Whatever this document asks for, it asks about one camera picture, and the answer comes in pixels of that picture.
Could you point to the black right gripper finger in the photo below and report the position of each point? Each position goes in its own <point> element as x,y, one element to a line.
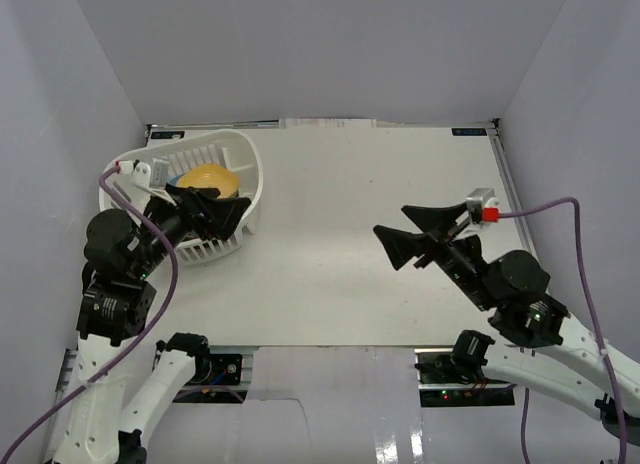
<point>403,246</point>
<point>441,219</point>

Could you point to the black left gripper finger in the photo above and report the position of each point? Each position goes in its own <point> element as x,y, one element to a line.
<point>218,219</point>
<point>192,200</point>

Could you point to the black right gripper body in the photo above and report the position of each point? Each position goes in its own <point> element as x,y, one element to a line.
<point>462,265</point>

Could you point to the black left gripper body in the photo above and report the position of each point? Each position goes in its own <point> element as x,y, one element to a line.
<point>182,210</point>

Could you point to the yellow square panda dish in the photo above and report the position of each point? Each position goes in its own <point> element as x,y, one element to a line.
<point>210,176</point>

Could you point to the light blue plate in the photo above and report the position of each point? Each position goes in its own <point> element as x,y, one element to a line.
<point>175,180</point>

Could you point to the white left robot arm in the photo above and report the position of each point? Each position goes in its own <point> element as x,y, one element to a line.
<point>124,245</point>

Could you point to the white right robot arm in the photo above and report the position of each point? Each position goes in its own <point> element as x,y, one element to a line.
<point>548,349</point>

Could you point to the white plastic dish bin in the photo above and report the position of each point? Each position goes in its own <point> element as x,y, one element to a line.
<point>229,148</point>

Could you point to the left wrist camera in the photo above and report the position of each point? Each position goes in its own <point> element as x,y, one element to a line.
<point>149,176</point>

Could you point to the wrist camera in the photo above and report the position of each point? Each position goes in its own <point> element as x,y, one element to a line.
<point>482,210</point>
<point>149,176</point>

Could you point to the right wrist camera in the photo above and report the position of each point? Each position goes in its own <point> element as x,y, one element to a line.
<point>482,210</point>

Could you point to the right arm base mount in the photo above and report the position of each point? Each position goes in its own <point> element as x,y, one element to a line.
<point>441,386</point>

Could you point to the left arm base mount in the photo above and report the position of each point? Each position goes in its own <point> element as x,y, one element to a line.
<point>225,380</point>

